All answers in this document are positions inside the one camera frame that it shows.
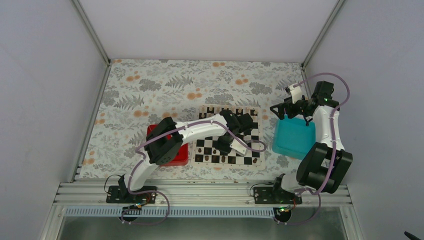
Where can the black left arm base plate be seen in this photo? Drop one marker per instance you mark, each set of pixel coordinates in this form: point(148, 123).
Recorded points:
point(117, 196)

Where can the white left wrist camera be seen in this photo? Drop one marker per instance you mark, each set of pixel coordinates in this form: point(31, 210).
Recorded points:
point(239, 146)

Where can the aluminium mounting rail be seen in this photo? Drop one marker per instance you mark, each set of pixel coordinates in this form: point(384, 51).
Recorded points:
point(179, 200)

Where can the light wooden chess pieces row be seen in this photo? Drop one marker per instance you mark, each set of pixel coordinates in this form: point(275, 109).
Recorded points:
point(208, 110)

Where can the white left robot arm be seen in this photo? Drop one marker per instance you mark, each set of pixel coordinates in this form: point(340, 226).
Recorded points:
point(164, 142)

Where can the black and white chessboard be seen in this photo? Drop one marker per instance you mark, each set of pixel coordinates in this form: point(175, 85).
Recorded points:
point(204, 147)

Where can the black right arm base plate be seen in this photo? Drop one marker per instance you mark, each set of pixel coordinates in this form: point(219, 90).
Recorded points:
point(267, 195)

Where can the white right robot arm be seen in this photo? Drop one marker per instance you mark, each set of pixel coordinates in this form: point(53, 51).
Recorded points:
point(327, 162)

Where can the floral patterned table mat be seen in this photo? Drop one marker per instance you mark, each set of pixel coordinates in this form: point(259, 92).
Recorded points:
point(139, 93)

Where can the red plastic tray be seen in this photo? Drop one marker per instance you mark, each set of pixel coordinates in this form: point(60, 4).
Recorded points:
point(181, 159)

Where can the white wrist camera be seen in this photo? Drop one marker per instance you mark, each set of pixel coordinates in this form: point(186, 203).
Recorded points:
point(295, 92)
point(239, 146)

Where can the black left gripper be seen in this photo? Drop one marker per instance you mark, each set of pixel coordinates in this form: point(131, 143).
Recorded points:
point(220, 147)

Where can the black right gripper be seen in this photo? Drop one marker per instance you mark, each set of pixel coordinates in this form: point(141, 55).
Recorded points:
point(287, 104)

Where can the teal plastic tray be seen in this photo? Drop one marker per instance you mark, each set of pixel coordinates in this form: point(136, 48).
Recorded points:
point(293, 138)

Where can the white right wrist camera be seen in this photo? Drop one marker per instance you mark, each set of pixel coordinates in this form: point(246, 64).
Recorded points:
point(295, 92)

